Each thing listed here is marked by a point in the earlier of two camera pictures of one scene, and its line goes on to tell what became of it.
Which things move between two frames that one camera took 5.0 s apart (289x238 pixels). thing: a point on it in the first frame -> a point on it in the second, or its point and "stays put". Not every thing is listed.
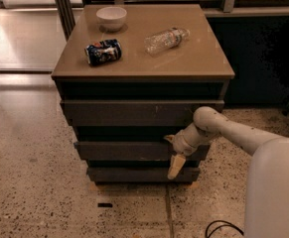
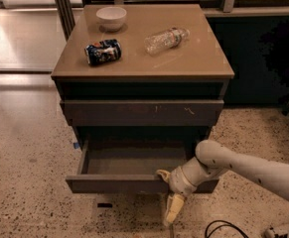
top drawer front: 135,112 stays put
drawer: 134,151 -> 86,182
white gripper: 181,145 -> 178,182
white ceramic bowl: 111,19 stays put
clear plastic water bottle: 162,42 stays put
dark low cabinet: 265,54 stays put
